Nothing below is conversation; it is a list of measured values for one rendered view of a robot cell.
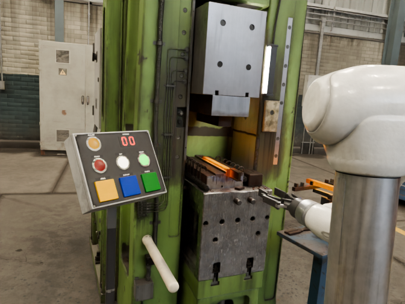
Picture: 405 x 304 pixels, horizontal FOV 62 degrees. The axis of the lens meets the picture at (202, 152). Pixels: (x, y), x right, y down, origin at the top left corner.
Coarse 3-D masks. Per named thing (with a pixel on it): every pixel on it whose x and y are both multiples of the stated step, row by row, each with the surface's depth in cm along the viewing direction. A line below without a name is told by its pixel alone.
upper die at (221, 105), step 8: (192, 96) 179; (200, 96) 169; (208, 96) 160; (216, 96) 156; (224, 96) 158; (192, 104) 179; (200, 104) 169; (208, 104) 160; (216, 104) 157; (224, 104) 159; (232, 104) 160; (240, 104) 162; (248, 104) 164; (200, 112) 169; (208, 112) 160; (216, 112) 158; (224, 112) 159; (232, 112) 161; (240, 112) 163; (248, 112) 164
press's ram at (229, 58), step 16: (208, 16) 148; (224, 16) 151; (240, 16) 154; (256, 16) 156; (208, 32) 149; (224, 32) 152; (240, 32) 155; (256, 32) 158; (208, 48) 150; (224, 48) 153; (240, 48) 156; (256, 48) 160; (192, 64) 165; (208, 64) 152; (224, 64) 155; (240, 64) 158; (256, 64) 161; (192, 80) 165; (208, 80) 153; (224, 80) 156; (240, 80) 160; (256, 80) 163; (240, 96) 161; (256, 96) 164
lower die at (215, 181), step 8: (200, 160) 192; (216, 160) 195; (192, 168) 180; (208, 168) 174; (216, 168) 175; (208, 176) 162; (216, 176) 164; (224, 176) 166; (208, 184) 163; (216, 184) 165; (224, 184) 167; (232, 184) 168; (240, 184) 170
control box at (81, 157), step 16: (64, 144) 124; (80, 144) 120; (112, 144) 129; (128, 144) 134; (144, 144) 140; (80, 160) 118; (112, 160) 127; (128, 160) 131; (80, 176) 118; (96, 176) 120; (112, 176) 124; (160, 176) 140; (80, 192) 119; (96, 192) 118; (144, 192) 131; (160, 192) 137; (96, 208) 116
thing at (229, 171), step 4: (208, 160) 188; (212, 160) 186; (216, 164) 178; (220, 164) 178; (224, 168) 170; (228, 168) 169; (232, 168) 164; (228, 172) 165; (232, 172) 164; (236, 172) 158; (240, 172) 158; (232, 176) 164; (236, 176) 160; (240, 176) 158; (236, 180) 158; (240, 180) 159
